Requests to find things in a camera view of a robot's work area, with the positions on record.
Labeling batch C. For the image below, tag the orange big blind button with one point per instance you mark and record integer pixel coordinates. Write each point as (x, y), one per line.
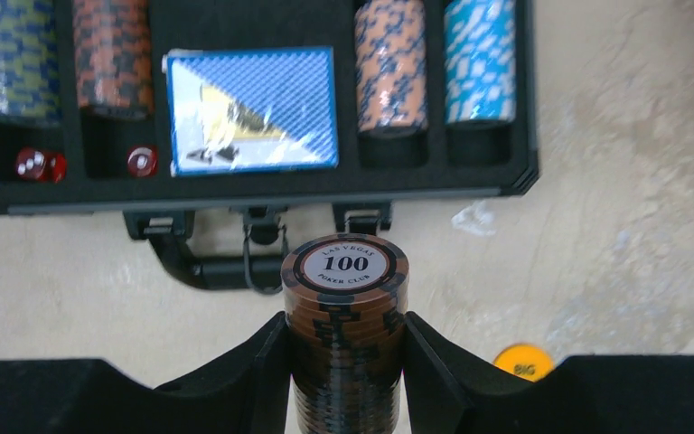
(526, 361)

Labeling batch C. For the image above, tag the red die in case left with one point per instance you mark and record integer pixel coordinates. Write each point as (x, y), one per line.
(38, 165)

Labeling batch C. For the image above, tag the red die in case right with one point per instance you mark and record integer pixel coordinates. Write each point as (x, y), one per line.
(142, 161)

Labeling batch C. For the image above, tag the red die in case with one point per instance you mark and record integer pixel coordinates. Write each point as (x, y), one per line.
(142, 161)
(38, 165)

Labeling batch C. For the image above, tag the tan chip stack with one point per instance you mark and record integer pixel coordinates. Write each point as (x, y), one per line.
(391, 68)

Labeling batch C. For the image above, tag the orange purple chip stack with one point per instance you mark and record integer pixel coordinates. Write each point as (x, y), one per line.
(113, 64)

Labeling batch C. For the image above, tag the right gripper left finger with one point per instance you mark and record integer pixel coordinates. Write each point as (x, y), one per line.
(243, 391)

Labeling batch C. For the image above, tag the green purple chip stack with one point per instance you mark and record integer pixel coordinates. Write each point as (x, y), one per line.
(29, 64)

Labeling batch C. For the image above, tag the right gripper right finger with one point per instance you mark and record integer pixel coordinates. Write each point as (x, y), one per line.
(450, 390)

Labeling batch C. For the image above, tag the brown poker chip stack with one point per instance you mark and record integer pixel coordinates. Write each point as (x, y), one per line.
(346, 297)

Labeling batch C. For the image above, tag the black poker set case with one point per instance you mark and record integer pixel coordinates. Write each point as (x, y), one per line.
(159, 109)

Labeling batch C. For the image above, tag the light blue chip stack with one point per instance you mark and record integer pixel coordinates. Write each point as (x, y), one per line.
(480, 62)

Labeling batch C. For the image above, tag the blue card deck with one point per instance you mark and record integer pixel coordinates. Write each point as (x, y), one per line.
(251, 111)

